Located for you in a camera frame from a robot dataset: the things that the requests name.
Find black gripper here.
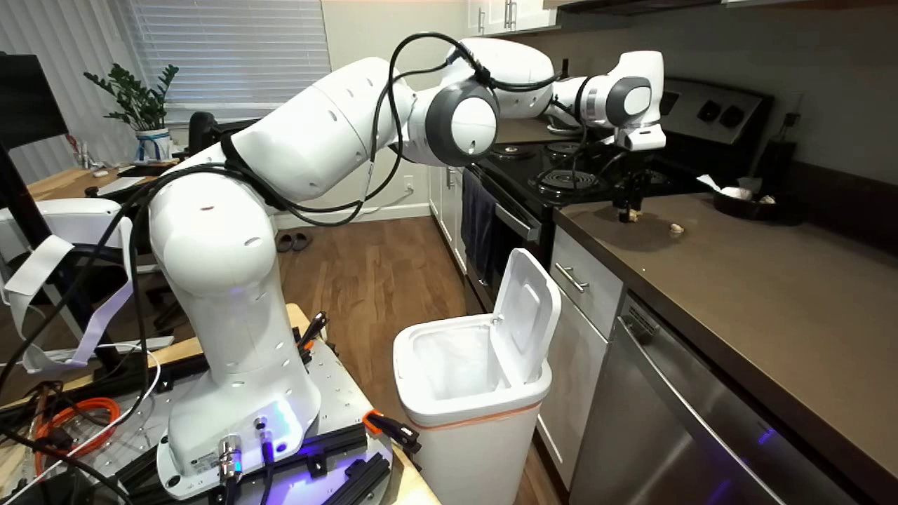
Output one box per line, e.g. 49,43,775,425
603,146,660,224

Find white bin lid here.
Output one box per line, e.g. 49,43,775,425
488,245,564,388

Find white trash bin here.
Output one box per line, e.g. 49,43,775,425
390,310,557,505

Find black stainless electric stove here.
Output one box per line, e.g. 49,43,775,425
460,75,777,314

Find white crumpled paper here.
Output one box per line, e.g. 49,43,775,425
694,171,781,209

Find narrow white lower cabinet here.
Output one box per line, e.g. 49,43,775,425
535,224,630,492

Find black shallow pan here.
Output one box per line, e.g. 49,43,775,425
709,182,809,228

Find stainless steel dishwasher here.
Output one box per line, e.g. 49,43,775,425
568,293,858,505

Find dark range hood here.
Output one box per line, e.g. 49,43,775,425
558,0,898,17

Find orange black clamp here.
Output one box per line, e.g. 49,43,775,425
360,408,425,457
296,313,333,364

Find dark shoes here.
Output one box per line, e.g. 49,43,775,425
275,228,318,255

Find black mounting bars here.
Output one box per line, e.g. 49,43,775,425
116,421,399,505

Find white window blinds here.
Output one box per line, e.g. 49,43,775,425
119,0,333,118

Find wooden board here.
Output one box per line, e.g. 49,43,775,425
137,300,315,376

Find white blue plant pot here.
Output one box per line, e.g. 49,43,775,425
131,123,178,167

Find green potted plant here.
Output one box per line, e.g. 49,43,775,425
82,61,183,136

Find wooden desk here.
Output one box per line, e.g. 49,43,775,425
26,160,147,206

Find black monitor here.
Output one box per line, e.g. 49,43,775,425
0,52,75,248

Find dark towel on oven handle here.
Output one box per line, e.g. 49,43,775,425
457,167,500,282

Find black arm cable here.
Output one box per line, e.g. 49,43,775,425
220,32,568,231

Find black cable bundle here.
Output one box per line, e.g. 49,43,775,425
0,154,200,418

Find white flat ribbon straps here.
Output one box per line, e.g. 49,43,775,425
0,231,140,370

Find orange cable coil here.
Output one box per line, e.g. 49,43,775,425
32,397,127,472

